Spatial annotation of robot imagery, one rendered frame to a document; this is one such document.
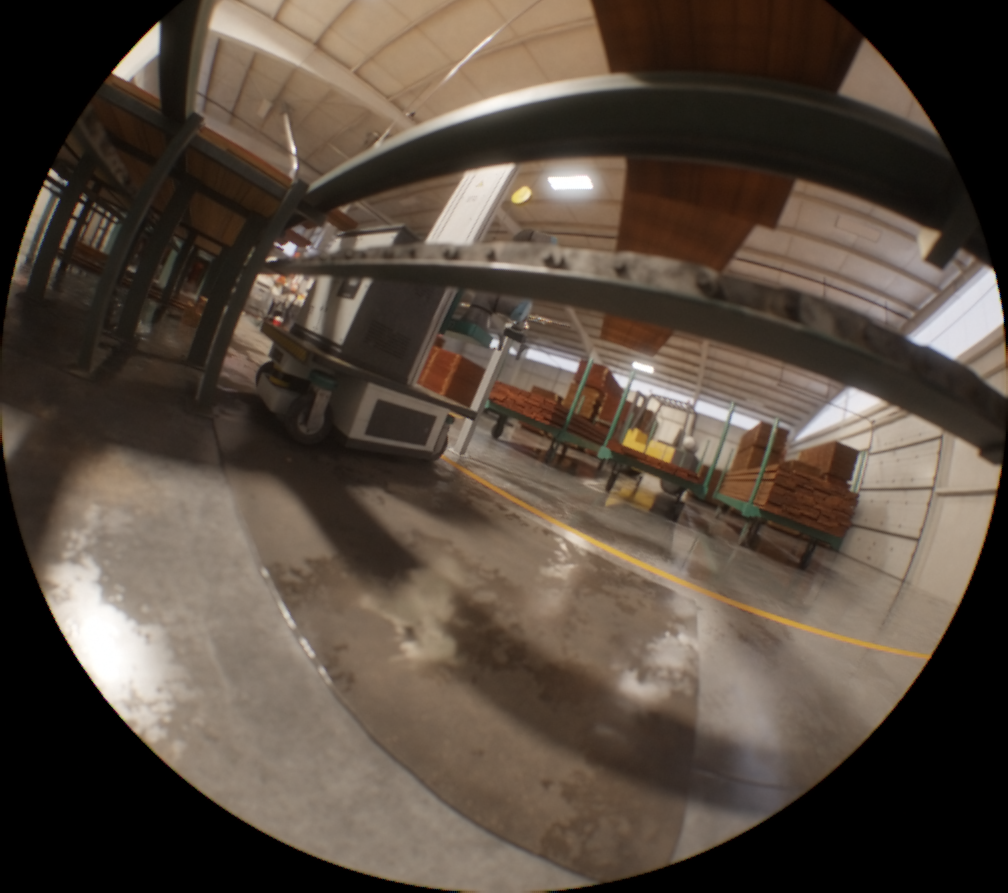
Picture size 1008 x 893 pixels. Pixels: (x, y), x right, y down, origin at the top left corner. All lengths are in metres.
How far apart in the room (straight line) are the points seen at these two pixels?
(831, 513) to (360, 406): 3.49
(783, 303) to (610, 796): 0.54
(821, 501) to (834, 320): 3.13
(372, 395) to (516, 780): 1.09
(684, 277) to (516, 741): 0.54
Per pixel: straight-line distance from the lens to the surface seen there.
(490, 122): 0.60
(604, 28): 0.49
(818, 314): 0.27
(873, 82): 7.52
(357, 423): 1.17
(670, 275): 0.26
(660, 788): 0.57
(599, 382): 11.37
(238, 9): 10.95
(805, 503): 3.29
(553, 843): 0.46
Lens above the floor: 0.40
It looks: 3 degrees up
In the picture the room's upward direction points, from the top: 23 degrees clockwise
